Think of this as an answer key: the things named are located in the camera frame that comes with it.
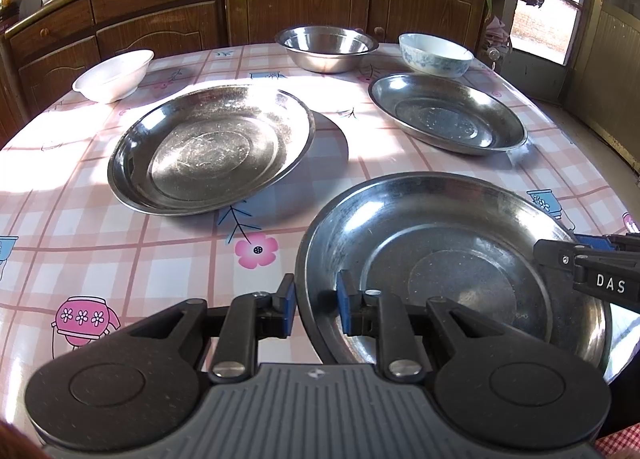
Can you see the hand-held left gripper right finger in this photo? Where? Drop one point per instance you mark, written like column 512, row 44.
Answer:
column 344, row 304

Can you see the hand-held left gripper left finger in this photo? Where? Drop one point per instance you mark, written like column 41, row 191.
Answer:
column 287, row 304

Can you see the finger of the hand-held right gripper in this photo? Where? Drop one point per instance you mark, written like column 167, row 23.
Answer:
column 592, row 242
column 600, row 284

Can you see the large steel plate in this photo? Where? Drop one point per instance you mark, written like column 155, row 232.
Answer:
column 200, row 154

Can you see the steel bowl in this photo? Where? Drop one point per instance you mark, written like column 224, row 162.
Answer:
column 325, row 51

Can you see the red checked garment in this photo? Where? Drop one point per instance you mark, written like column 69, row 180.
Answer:
column 622, row 441

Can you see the metal door leaf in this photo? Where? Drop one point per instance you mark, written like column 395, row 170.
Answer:
column 610, row 49

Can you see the pink hanging cloth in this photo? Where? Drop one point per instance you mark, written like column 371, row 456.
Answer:
column 497, row 31

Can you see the floral porcelain bowl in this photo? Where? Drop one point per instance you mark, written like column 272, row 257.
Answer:
column 435, row 56

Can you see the white bowl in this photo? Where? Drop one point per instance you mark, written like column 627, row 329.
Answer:
column 112, row 76

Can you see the reddish brown cloth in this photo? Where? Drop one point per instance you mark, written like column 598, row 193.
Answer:
column 15, row 444

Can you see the wooden cabinet with drawers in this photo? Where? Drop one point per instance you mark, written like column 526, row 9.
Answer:
column 150, row 14

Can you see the angled wooden cabinet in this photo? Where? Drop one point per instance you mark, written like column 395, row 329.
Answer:
column 7, row 89

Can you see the small wooden drawer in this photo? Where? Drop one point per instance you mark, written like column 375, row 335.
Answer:
column 50, row 24

